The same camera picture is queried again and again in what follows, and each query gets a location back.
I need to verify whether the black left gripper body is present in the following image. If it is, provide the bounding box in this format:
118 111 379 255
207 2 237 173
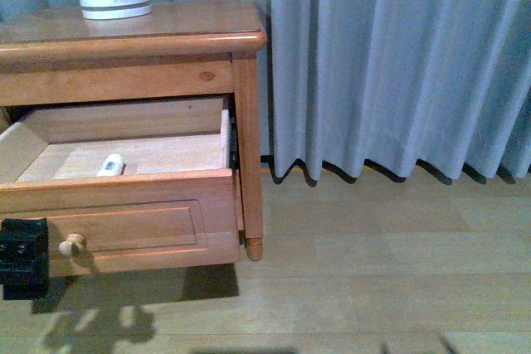
1 218 49 300

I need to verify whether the wooden drawer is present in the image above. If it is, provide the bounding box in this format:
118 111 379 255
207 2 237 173
1 97 240 277

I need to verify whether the wooden nightstand cabinet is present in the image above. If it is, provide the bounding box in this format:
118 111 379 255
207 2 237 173
1 0 267 261

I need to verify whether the grey curtain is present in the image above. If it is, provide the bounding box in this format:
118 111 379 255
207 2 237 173
0 0 531 186

